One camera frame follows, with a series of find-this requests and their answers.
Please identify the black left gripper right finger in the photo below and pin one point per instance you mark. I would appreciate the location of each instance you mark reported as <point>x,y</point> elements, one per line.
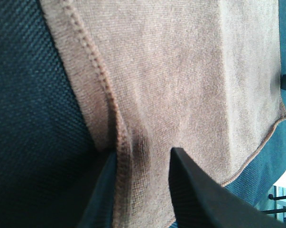
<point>199,202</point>

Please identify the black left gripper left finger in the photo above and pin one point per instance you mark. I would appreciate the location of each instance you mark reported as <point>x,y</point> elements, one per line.
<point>98,187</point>

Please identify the brown microfibre towel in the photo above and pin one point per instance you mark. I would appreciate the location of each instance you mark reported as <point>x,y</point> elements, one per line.
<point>150,75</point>

